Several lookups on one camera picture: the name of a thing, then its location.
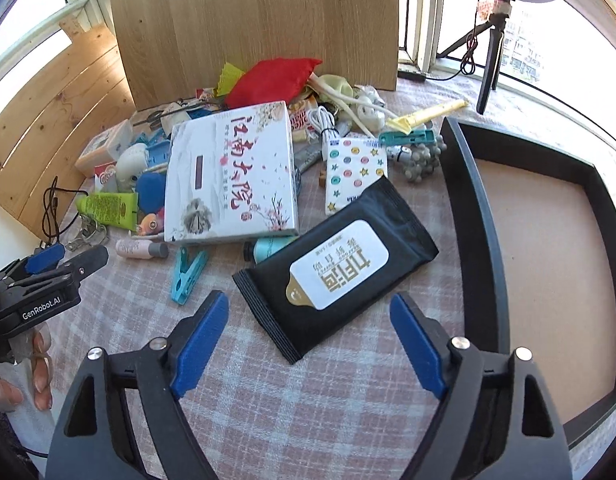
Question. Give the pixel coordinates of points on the red white creamer sachet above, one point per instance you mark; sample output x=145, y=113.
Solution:
x=105, y=175
x=300, y=117

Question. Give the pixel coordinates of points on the yellow shuttlecock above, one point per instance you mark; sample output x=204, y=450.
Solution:
x=226, y=77

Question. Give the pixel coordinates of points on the red cloth bag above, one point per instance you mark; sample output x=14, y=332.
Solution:
x=273, y=82

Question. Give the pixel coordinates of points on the black tripod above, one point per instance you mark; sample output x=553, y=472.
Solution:
x=493, y=50

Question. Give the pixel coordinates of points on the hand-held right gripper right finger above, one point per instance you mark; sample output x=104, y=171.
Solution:
x=418, y=345

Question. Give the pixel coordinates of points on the green tube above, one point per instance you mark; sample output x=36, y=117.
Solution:
x=107, y=207

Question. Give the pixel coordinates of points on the grey ball massage roller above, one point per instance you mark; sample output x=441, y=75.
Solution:
x=420, y=157

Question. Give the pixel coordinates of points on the yellow tea sachet stick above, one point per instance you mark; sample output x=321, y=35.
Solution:
x=428, y=115

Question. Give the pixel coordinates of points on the black wet wipes pack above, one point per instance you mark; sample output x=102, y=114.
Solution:
x=333, y=260

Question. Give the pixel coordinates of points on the black tray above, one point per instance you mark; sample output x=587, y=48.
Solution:
x=533, y=260

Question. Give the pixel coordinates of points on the person's left hand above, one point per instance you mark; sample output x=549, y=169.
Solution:
x=40, y=365

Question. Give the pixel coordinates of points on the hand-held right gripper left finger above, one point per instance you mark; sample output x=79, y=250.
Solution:
x=200, y=345

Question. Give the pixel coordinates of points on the black inline controller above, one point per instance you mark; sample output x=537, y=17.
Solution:
x=412, y=75

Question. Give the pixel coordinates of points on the wooden board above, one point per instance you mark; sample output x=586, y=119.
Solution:
x=258, y=20

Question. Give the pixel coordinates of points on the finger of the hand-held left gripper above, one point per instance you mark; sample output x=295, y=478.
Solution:
x=87, y=260
x=45, y=259

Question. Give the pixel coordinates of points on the pale yellow plastic bag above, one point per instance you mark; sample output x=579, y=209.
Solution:
x=333, y=85

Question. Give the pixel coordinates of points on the white plastic bag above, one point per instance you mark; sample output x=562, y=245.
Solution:
x=368, y=110

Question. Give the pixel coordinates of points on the small pink bottle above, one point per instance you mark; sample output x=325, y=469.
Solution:
x=137, y=249

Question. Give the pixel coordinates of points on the wooden slat panel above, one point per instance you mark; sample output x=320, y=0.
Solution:
x=62, y=110

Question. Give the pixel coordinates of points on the teal fruit print cream tube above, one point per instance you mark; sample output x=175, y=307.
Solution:
x=268, y=249

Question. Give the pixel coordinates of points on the white cardboard box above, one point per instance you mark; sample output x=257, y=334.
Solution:
x=105, y=145

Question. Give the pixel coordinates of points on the light teal clothespin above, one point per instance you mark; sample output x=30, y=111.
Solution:
x=187, y=275

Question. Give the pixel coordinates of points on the button print tissue pack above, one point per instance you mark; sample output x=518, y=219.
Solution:
x=355, y=170

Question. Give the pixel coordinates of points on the white round toy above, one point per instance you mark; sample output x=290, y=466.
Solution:
x=130, y=162

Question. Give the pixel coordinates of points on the metal key clip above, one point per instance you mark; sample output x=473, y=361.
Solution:
x=85, y=232

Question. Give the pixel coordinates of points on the dark teal plastic clip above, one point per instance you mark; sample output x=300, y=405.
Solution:
x=408, y=137

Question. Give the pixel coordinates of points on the white floral print box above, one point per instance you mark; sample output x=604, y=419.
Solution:
x=232, y=175

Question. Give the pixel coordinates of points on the orange fish toy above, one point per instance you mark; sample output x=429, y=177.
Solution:
x=150, y=221

